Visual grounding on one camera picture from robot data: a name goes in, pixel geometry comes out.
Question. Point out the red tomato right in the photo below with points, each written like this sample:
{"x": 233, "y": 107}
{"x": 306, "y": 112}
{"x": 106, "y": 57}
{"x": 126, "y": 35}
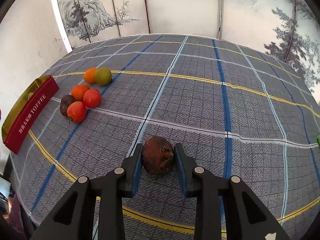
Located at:
{"x": 92, "y": 98}

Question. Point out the red tomato front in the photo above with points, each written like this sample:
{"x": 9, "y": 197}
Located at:
{"x": 76, "y": 112}

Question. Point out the orange fruit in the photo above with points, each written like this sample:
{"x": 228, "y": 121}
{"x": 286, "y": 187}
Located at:
{"x": 89, "y": 75}

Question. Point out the plaid grey tablecloth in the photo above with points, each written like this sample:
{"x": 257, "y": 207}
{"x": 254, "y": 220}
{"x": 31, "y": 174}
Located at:
{"x": 236, "y": 111}

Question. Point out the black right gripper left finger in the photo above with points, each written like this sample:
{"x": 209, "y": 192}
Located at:
{"x": 73, "y": 215}

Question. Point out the red tomato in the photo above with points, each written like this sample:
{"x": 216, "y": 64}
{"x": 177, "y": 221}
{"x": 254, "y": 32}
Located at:
{"x": 76, "y": 112}
{"x": 92, "y": 98}
{"x": 78, "y": 91}

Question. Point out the red toffee box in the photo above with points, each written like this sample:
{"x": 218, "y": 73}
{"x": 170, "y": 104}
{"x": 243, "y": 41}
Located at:
{"x": 25, "y": 112}

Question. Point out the green round fruit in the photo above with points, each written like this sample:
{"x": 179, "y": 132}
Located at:
{"x": 103, "y": 76}

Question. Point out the painted folding screen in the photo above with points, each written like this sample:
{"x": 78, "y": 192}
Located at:
{"x": 285, "y": 29}

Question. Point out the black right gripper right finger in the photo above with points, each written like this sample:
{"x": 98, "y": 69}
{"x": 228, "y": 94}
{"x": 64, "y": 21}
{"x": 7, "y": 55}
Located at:
{"x": 246, "y": 217}

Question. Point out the red tomato upper left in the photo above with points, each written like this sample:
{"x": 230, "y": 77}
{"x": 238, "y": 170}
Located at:
{"x": 78, "y": 91}

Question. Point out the dark brown wrinkled fruit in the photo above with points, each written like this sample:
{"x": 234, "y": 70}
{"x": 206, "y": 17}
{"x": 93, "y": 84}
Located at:
{"x": 158, "y": 156}

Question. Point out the green fruit in box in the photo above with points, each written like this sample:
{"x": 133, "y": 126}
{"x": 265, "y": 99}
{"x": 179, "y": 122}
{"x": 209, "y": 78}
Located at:
{"x": 30, "y": 95}

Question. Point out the dark purple fruit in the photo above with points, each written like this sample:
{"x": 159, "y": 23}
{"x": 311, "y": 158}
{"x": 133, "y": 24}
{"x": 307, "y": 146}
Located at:
{"x": 66, "y": 101}

